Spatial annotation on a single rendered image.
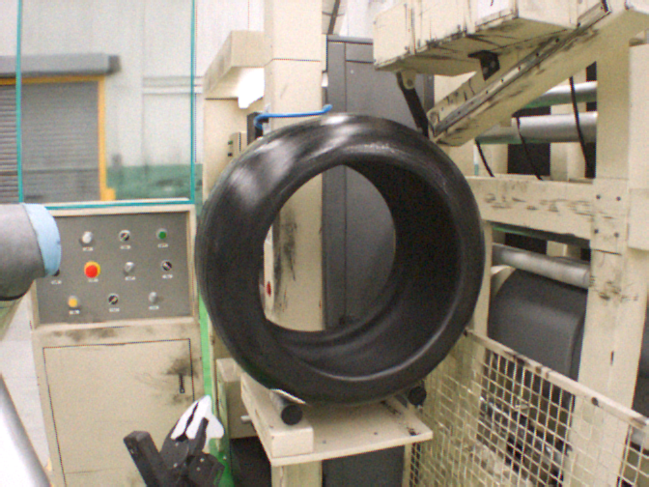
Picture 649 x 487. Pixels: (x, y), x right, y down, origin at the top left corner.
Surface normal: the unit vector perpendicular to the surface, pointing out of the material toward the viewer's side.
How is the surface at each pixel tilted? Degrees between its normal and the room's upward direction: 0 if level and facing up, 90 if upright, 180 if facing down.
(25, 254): 102
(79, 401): 90
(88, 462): 90
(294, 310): 90
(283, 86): 90
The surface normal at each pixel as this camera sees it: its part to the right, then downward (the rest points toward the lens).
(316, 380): 0.23, 0.30
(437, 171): 0.41, -0.01
